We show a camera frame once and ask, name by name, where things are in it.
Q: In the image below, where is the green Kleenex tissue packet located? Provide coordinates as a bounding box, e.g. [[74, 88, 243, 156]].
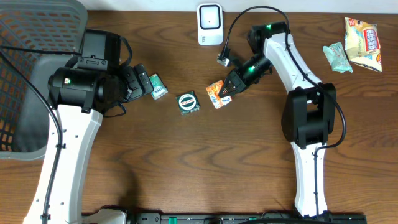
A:
[[149, 73, 168, 100]]

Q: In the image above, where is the orange tissue packet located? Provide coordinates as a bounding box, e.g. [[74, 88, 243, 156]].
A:
[[206, 80, 232, 109]]

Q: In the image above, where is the dark green Zam-Buk box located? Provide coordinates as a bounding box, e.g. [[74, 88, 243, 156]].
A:
[[176, 91, 200, 115]]

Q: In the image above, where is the light teal snack packet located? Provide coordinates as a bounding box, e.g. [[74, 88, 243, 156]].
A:
[[323, 42, 353, 73]]

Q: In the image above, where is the large yellow snack bag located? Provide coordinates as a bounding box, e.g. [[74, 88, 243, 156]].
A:
[[345, 17, 382, 72]]

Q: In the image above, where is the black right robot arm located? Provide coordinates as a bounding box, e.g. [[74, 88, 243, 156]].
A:
[[217, 22, 341, 218]]

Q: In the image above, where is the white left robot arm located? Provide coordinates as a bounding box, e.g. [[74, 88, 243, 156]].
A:
[[24, 29, 154, 223]]

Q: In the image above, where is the white barcode scanner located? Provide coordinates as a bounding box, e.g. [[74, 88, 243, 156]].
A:
[[197, 3, 224, 46]]

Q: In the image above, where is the grey plastic mesh basket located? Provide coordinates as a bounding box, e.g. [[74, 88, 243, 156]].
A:
[[1, 0, 88, 161]]

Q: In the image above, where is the black right camera cable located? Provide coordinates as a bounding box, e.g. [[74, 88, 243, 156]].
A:
[[221, 5, 347, 218]]

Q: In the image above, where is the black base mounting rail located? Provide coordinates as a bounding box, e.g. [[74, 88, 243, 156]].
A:
[[82, 209, 367, 224]]

